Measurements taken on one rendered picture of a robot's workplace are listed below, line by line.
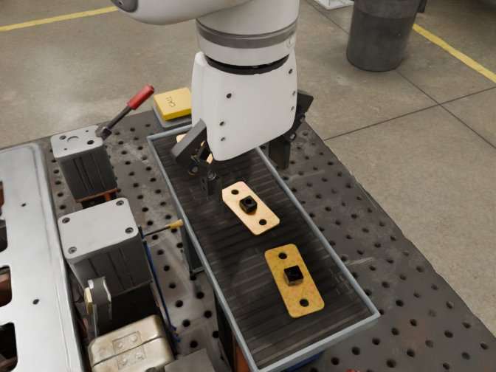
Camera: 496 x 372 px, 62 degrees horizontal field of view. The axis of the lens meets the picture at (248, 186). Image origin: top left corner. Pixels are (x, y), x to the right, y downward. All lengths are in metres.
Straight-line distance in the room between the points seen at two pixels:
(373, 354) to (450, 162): 1.71
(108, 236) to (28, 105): 2.45
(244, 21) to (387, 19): 2.60
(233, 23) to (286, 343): 0.29
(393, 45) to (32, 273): 2.67
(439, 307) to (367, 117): 1.77
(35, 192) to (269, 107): 0.55
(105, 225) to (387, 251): 0.72
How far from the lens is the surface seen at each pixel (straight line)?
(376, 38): 2.97
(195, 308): 0.97
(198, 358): 0.49
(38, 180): 0.86
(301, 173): 1.23
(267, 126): 0.41
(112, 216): 0.60
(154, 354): 0.52
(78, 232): 0.60
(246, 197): 0.51
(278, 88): 0.39
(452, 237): 2.14
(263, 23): 0.33
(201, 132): 0.39
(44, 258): 0.74
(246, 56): 0.34
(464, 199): 2.34
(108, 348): 0.54
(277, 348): 0.43
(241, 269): 0.46
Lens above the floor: 1.55
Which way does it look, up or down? 47 degrees down
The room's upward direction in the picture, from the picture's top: straight up
